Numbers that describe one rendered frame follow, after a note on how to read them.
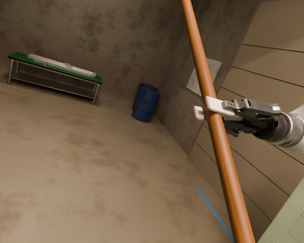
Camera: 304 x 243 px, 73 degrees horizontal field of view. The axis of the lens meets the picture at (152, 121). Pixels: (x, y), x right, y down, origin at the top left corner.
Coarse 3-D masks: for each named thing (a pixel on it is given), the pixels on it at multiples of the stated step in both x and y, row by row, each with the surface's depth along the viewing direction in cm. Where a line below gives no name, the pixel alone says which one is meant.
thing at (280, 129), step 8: (248, 120) 48; (264, 120) 46; (272, 120) 47; (280, 120) 48; (256, 128) 50; (264, 128) 50; (272, 128) 48; (280, 128) 48; (256, 136) 52; (264, 136) 50; (272, 136) 48; (280, 136) 49
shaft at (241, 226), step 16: (192, 16) 56; (192, 32) 53; (192, 48) 52; (208, 80) 45; (208, 112) 42; (224, 128) 40; (224, 144) 38; (224, 160) 36; (224, 176) 35; (224, 192) 35; (240, 192) 34; (240, 208) 33; (240, 224) 32; (240, 240) 31
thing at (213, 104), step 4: (208, 96) 41; (208, 100) 40; (212, 100) 41; (216, 100) 42; (220, 100) 42; (208, 104) 40; (212, 104) 40; (216, 104) 41; (220, 104) 42; (208, 108) 40; (212, 108) 40; (216, 108) 40; (220, 108) 41; (220, 112) 41; (224, 112) 41; (228, 112) 42; (232, 112) 42; (232, 116) 43
